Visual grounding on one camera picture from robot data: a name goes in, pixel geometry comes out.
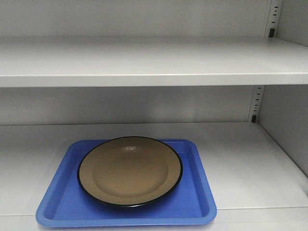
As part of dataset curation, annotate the beige plate black rim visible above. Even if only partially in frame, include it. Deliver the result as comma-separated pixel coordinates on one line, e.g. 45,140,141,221
77,137,183,207

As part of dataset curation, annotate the blue plastic tray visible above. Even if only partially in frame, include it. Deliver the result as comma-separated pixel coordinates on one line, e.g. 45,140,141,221
36,140,217,228

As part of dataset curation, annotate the white glass door cabinet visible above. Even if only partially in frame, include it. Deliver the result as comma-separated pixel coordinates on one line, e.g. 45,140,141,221
0,0,308,178

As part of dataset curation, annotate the white upper cabinet shelf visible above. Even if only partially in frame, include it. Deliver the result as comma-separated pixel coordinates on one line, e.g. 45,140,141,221
0,37,308,88

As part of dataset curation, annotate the white cabinet shelf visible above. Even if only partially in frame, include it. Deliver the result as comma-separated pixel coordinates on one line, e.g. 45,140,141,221
0,37,308,88
0,123,308,231

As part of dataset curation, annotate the white lower cabinet shelf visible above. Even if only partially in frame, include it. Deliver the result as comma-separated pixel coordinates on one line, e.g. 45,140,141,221
0,123,308,231

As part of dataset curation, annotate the black lower shelf clip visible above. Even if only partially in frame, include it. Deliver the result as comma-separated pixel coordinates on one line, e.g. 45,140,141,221
251,115,257,123

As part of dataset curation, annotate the black shelf clip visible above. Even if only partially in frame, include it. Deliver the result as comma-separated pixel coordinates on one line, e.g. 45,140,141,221
269,28,275,38
251,115,257,123

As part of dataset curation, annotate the black upper shelf clip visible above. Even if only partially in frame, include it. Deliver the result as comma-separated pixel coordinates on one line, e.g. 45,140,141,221
269,28,275,38

